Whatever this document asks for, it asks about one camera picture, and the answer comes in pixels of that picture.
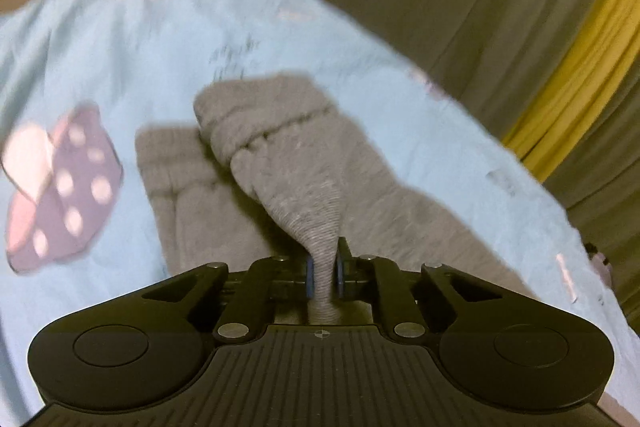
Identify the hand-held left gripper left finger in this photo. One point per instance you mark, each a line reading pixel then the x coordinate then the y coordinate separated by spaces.
pixel 310 280

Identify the blue mushroom print blanket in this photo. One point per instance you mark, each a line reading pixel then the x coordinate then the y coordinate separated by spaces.
pixel 125 57

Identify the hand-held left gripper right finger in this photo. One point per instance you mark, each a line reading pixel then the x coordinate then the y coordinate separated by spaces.
pixel 340 278

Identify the yellow curtain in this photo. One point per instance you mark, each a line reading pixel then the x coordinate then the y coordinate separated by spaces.
pixel 585 72

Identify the grey knit pants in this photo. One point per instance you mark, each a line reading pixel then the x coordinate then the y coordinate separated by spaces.
pixel 300 177

